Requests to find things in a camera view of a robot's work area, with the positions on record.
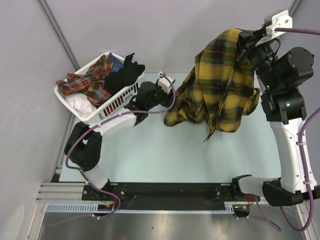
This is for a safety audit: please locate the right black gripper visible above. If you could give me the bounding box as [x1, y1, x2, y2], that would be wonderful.
[231, 27, 281, 92]

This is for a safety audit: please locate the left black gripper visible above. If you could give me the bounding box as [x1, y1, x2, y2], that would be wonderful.
[146, 79, 176, 110]

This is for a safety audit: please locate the yellow plaid long sleeve shirt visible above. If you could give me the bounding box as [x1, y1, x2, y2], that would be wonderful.
[163, 28, 260, 140]

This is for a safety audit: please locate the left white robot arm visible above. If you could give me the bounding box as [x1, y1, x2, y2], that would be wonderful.
[64, 76, 176, 200]

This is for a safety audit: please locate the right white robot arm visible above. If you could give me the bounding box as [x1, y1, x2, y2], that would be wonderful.
[230, 29, 320, 207]

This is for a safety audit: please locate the black shirt in basket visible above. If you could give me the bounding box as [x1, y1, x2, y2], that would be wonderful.
[103, 53, 146, 96]

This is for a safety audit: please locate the blue shirt in basket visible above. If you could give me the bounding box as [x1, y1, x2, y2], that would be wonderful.
[108, 52, 124, 73]

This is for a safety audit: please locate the red plaid shirt in basket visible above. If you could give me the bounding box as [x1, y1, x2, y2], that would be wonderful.
[56, 55, 115, 106]

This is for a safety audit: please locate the white shirt in basket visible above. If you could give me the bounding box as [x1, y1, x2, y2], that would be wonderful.
[65, 93, 97, 118]

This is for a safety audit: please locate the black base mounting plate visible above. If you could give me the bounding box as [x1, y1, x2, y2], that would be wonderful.
[81, 181, 261, 211]

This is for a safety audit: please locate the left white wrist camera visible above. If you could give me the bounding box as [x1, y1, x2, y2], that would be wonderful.
[156, 71, 176, 94]

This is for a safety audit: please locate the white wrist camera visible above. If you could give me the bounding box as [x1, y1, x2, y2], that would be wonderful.
[156, 71, 176, 94]
[261, 10, 293, 42]

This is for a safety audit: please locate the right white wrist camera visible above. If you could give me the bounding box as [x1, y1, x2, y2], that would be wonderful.
[261, 10, 293, 42]

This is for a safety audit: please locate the right corner aluminium post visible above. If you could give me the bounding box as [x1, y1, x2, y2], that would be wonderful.
[288, 0, 303, 17]

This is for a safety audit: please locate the corner aluminium post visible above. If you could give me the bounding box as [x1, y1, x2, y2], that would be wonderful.
[36, 0, 80, 71]
[288, 0, 303, 17]

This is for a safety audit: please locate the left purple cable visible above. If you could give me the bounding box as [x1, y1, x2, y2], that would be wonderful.
[51, 71, 176, 221]

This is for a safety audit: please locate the left corner aluminium post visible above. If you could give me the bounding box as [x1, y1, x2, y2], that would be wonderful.
[36, 0, 80, 71]

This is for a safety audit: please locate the aluminium frame rail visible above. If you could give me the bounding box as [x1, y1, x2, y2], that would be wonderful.
[34, 182, 308, 204]

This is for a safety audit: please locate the white slotted cable duct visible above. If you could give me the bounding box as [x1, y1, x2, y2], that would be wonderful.
[46, 203, 235, 215]

